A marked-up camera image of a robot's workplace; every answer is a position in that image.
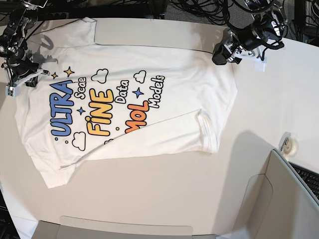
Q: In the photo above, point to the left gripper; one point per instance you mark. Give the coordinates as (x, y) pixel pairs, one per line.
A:
(230, 48)

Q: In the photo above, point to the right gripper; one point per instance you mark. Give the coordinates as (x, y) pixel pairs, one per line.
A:
(21, 72)

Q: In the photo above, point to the white printed t-shirt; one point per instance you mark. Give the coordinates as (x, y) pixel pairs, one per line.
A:
(118, 101)

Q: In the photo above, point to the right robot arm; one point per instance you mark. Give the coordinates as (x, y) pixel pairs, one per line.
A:
(13, 41)

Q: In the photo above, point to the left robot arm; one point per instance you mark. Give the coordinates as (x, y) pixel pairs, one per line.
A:
(251, 42)

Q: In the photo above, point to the clear tape roll dispenser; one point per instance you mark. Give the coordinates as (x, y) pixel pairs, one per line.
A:
(288, 145)

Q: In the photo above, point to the black keyboard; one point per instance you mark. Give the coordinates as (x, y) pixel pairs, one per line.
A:
(306, 183)

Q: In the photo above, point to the grey partition panel bottom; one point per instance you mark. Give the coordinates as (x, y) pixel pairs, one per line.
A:
(78, 228)

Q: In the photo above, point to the grey partition panel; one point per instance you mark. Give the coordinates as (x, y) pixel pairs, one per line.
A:
(78, 228)
(277, 205)

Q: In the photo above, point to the grey partition panel right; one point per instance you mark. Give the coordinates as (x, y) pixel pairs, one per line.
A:
(277, 205)

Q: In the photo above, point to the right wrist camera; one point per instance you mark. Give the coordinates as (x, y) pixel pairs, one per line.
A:
(11, 91)

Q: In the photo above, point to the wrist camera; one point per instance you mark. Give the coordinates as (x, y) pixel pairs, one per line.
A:
(11, 91)
(260, 65)

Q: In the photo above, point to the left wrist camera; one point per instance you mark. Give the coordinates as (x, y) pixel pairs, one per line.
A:
(260, 65)

